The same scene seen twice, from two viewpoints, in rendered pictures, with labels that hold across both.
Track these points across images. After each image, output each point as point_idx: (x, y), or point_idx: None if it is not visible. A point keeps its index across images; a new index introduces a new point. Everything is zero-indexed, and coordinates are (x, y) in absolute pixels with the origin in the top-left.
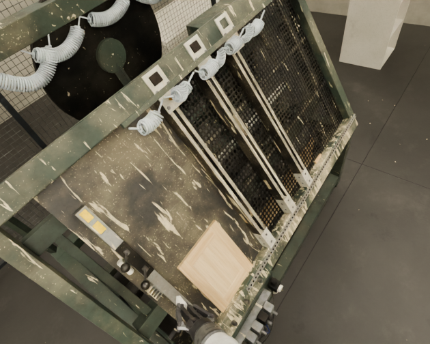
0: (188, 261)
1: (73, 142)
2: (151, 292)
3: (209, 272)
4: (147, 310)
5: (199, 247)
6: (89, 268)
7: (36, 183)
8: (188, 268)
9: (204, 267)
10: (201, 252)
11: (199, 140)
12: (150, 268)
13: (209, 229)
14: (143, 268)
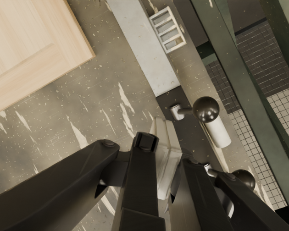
0: (62, 60)
1: None
2: (175, 37)
3: (11, 0)
4: None
5: (28, 80)
6: (276, 139)
7: None
8: (67, 43)
9: (23, 21)
10: (25, 64)
11: None
12: (164, 104)
13: None
14: (182, 117)
